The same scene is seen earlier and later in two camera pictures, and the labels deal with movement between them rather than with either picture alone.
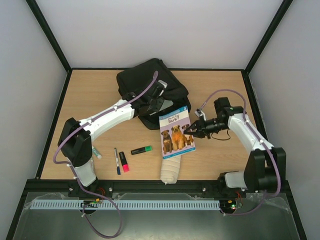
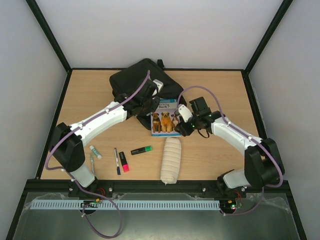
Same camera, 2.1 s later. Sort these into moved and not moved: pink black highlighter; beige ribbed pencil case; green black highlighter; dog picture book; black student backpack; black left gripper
Moved: dog picture book; black student backpack
Not moved: beige ribbed pencil case; green black highlighter; black left gripper; pink black highlighter
